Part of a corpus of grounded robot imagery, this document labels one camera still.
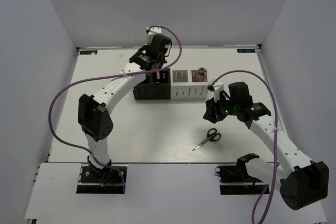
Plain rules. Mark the blue corner label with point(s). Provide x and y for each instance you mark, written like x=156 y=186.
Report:
x=246 y=50
x=88 y=52

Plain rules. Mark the left blue corner label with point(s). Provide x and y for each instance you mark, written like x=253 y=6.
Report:
x=88 y=52

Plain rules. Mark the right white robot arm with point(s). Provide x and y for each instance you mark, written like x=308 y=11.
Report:
x=299 y=180

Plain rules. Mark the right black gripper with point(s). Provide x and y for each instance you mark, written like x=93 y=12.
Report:
x=212 y=108

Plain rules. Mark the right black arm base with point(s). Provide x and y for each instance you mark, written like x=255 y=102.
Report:
x=234 y=179

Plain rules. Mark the white two-slot container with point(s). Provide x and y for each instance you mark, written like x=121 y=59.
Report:
x=188 y=85

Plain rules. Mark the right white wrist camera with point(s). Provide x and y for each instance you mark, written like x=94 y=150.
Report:
x=216 y=88

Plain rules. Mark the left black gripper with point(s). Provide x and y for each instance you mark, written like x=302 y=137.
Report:
x=165 y=62

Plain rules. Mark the black handled scissors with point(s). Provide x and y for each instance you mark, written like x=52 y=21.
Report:
x=212 y=136

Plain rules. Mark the black two-slot container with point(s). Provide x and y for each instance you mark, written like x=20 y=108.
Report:
x=154 y=89

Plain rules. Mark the right blue corner label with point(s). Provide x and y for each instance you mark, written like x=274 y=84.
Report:
x=246 y=50

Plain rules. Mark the pink clear tube case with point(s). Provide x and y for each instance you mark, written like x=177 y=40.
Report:
x=200 y=75

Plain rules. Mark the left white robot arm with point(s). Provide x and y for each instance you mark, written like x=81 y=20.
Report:
x=94 y=110

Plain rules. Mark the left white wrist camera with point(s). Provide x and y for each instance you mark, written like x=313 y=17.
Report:
x=151 y=32

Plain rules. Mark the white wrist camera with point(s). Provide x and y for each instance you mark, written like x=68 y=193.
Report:
x=151 y=32
x=216 y=88

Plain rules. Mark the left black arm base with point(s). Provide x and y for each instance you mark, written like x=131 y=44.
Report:
x=108 y=182

